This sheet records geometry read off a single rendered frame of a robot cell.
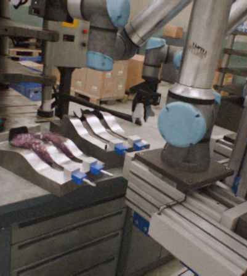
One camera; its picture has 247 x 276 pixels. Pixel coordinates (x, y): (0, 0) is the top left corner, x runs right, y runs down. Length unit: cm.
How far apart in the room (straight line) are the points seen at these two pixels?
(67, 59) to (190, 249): 160
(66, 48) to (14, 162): 104
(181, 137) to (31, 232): 78
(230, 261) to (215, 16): 54
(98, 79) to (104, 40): 455
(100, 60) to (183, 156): 36
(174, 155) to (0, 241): 71
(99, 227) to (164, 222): 73
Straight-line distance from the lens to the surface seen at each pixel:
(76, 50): 220
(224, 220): 91
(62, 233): 146
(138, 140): 148
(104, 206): 151
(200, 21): 78
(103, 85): 538
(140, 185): 109
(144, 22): 96
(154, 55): 136
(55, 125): 173
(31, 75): 198
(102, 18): 87
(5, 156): 135
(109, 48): 88
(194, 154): 95
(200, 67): 78
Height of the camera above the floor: 142
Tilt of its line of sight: 21 degrees down
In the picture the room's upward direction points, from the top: 9 degrees clockwise
